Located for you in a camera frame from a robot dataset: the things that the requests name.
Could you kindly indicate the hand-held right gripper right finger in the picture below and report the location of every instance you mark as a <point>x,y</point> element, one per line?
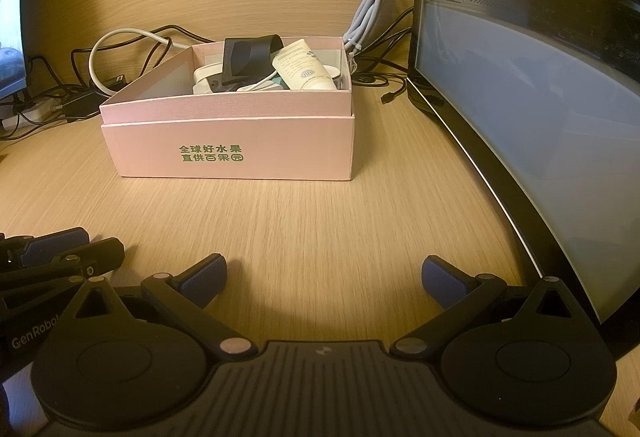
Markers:
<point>442,279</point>

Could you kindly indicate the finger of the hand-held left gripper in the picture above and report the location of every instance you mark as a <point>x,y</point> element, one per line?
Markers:
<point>57,244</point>
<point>105,254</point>

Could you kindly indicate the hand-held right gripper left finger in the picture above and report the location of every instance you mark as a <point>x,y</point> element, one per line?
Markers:
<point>205,279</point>

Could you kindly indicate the pink cardboard box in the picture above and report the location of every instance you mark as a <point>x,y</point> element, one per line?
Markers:
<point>300,147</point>

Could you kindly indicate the white charger plug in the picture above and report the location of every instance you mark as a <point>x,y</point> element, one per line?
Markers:
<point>205,79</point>

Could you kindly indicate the black cylinder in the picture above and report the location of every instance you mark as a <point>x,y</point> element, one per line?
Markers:
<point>245,57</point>

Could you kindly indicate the white cream tube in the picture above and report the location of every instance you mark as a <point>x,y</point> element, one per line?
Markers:
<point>300,62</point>

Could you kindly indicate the white power strip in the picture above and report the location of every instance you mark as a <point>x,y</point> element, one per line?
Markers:
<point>35,111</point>

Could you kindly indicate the black power adapter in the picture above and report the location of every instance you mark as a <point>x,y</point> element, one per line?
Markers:
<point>82,104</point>

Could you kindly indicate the computer case with glass panel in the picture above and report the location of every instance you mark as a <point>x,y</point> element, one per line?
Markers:
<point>525,92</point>

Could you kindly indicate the computer monitor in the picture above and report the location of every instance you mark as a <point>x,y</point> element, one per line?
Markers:
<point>10,17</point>

